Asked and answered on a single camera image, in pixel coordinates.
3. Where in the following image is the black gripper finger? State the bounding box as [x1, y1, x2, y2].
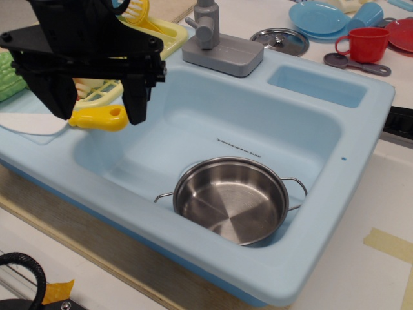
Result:
[121, 76, 150, 125]
[19, 68, 77, 120]

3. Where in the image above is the red plastic plate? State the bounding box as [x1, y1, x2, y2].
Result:
[385, 19, 413, 52]

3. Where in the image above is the green plastic lettuce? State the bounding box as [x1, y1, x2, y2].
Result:
[0, 52, 27, 101]

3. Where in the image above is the grey toy faucet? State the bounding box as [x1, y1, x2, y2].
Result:
[181, 0, 264, 78]

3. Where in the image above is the grey plastic spoon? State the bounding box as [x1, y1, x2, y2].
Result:
[323, 53, 392, 77]

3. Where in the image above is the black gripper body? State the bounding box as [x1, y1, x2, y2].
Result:
[1, 1, 166, 87]

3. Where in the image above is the yellow dish rack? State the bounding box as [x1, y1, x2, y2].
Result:
[73, 17, 188, 110]

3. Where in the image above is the cream plastic item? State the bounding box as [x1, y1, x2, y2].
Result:
[327, 0, 367, 14]

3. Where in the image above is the yellow tape piece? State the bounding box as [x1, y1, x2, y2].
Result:
[41, 279, 75, 305]

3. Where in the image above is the yellow handled toy knife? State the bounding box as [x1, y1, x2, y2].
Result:
[0, 105, 130, 137]

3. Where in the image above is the stainless steel pot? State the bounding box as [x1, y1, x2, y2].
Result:
[154, 156, 308, 248]

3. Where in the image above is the black rail right edge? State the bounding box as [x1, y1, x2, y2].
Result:
[383, 106, 413, 140]

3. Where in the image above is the blue plastic plate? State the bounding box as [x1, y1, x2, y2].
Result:
[288, 1, 350, 40]

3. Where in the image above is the light blue toy sink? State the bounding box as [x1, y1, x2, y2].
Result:
[1, 50, 395, 306]

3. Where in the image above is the red plastic cup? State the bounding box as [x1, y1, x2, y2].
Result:
[335, 27, 390, 63]

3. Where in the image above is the blue plastic cup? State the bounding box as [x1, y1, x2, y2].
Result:
[347, 2, 384, 31]

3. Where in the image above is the steel pot lid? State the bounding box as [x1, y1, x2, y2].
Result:
[250, 28, 310, 57]

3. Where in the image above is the yellow dish brush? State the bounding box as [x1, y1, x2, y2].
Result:
[121, 0, 163, 34]

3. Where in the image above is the black cable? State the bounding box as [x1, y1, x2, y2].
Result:
[0, 253, 47, 306]

